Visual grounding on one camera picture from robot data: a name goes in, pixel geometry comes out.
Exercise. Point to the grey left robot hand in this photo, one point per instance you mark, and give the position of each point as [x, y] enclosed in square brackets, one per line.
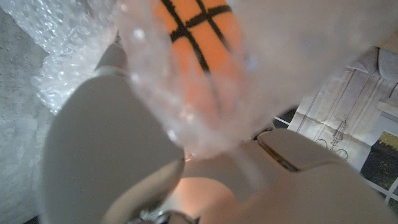
[102, 149]

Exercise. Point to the orange mini basketball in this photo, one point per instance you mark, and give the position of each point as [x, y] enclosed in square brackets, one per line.
[211, 46]

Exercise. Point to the clear bubble wrap sheet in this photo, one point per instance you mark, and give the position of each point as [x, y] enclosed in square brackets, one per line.
[280, 46]

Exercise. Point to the printed window backdrop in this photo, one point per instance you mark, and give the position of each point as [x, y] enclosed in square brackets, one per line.
[351, 118]

